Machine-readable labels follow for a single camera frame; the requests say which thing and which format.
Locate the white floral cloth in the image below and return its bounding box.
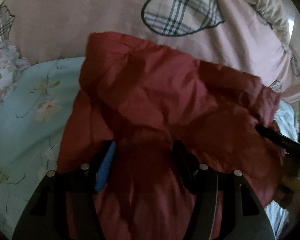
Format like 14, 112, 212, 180
0, 5, 32, 120

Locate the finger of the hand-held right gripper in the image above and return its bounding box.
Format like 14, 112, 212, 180
255, 125, 300, 167

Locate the pink quilt with plaid hearts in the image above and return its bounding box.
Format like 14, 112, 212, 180
0, 0, 300, 105

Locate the red quilted coat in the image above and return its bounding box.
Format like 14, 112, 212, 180
57, 31, 288, 240

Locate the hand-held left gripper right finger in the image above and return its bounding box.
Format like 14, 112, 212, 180
172, 140, 277, 240

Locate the beige ruffled cloth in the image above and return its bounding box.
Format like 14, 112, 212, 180
230, 0, 293, 53

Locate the light blue floral bedsheet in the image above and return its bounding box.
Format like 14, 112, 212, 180
0, 56, 300, 239

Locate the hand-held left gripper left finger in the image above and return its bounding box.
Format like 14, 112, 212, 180
12, 140, 117, 240

